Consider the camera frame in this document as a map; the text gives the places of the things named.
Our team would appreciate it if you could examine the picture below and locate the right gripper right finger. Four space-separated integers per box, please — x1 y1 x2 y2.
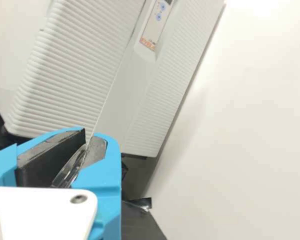
69 133 123 240

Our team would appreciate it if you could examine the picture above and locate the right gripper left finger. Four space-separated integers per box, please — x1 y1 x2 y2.
0 125 86 188

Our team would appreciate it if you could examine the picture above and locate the incubator door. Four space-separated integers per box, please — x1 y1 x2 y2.
4 0 227 159

